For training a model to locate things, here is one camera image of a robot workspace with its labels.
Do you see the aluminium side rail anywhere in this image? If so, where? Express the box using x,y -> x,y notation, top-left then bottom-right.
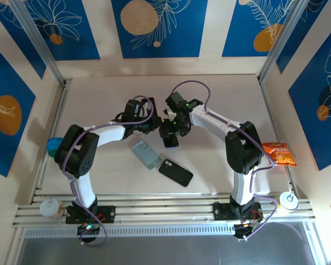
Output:
29,79 -> 73,205
257,77 -> 296,194

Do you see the white lid tin can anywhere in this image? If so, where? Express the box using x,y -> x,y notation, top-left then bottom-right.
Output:
39,198 -> 67,220

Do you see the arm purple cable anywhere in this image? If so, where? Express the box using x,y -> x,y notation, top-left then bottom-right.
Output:
171,79 -> 279,242
62,95 -> 158,247

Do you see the blue floral wall poster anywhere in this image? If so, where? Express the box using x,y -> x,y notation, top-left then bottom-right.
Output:
221,0 -> 305,58
287,26 -> 331,171
16,0 -> 101,62
0,38 -> 37,178

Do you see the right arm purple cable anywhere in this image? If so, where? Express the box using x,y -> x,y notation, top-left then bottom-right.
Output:
171,79 -> 279,242

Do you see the orange snack bag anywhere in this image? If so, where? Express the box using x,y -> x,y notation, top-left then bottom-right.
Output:
261,141 -> 298,167

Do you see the blue lid yogurt cup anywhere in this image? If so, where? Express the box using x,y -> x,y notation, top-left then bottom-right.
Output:
46,137 -> 63,159

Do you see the aluminium frame post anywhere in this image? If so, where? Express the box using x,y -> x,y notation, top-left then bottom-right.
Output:
257,0 -> 306,83
8,0 -> 66,84

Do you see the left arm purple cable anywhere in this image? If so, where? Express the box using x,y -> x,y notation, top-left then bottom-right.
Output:
62,95 -> 158,247

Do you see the blue poster beige circle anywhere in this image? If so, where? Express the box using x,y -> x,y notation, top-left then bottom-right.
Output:
110,0 -> 209,60

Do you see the white pull-tab tin can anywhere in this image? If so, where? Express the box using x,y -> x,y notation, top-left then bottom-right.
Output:
278,191 -> 300,214

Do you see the black phone case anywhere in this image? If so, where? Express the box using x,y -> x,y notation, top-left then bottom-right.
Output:
158,158 -> 194,188

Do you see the aluminium front frame rail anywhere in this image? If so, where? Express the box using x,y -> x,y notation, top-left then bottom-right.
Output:
12,192 -> 316,229

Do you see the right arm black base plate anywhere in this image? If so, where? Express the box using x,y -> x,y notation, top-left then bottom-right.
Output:
212,202 -> 263,222

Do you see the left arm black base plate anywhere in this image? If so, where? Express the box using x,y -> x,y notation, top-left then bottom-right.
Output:
65,205 -> 117,225

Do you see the slotted grey cable duct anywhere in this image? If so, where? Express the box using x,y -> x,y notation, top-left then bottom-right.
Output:
24,224 -> 313,239

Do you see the light blue phone case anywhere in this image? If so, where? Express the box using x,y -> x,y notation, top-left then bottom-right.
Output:
131,140 -> 163,171

